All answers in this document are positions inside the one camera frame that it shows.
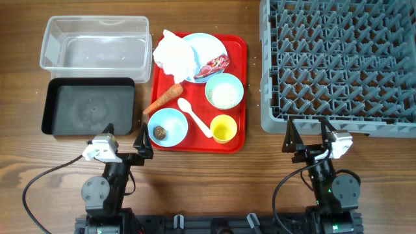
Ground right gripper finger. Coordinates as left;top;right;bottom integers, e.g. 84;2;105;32
320;117;335;143
281;120;304;153

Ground brown mushroom piece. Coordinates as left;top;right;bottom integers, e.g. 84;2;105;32
153;125;167;140

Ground light blue bowl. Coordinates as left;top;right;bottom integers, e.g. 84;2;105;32
148;108;189;148

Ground orange carrot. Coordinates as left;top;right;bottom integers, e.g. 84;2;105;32
143;84;183;115

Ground yellow plastic cup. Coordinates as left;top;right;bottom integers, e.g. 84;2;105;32
210;114;238;144

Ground white rice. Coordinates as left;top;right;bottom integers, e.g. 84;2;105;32
209;83;240;109

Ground green bowl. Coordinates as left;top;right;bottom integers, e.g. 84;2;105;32
205;73;244;110

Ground white napkin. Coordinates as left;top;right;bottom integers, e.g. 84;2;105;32
153;29;198;84

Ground red snack wrapper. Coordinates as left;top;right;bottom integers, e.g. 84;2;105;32
194;54;230;79

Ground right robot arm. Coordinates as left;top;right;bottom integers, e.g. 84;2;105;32
273;118;364;234

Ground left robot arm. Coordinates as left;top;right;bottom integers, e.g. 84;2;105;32
74;123;153;234

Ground grey dishwasher rack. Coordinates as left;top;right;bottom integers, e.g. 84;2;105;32
259;0;415;138

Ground black tray bin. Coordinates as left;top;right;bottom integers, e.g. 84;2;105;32
41;77;135;136

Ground white plastic spoon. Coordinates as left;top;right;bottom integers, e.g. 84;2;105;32
177;97;213;138

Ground red serving tray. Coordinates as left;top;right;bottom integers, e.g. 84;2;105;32
151;34;247;153

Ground clear plastic bin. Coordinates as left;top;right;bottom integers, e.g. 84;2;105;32
40;16;152;83

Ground light blue plate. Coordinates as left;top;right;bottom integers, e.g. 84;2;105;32
183;33;228;73

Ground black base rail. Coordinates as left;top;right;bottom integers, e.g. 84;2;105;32
74;213;362;234

